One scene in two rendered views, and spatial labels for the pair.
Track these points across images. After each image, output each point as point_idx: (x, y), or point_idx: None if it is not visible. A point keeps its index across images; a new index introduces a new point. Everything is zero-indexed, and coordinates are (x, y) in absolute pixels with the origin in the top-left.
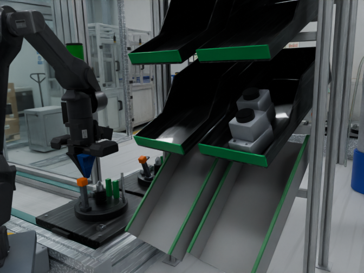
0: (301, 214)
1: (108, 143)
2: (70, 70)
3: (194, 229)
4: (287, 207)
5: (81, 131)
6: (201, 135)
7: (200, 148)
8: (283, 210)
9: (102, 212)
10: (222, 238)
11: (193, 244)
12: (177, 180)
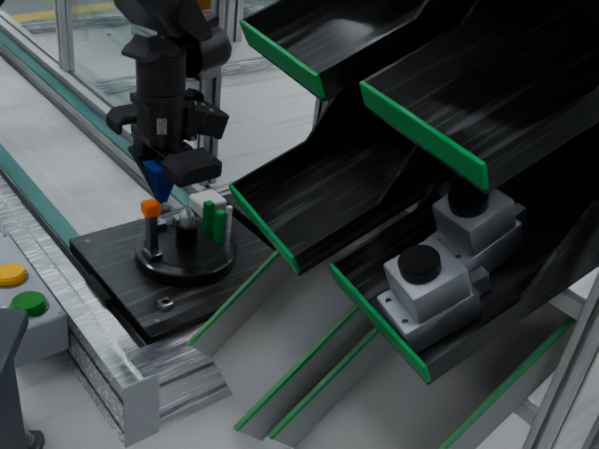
0: (592, 370)
1: (199, 160)
2: (140, 2)
3: (299, 395)
4: (472, 439)
5: (156, 121)
6: (351, 238)
7: (332, 273)
8: (458, 445)
9: (177, 272)
10: (343, 431)
11: (283, 428)
12: (310, 276)
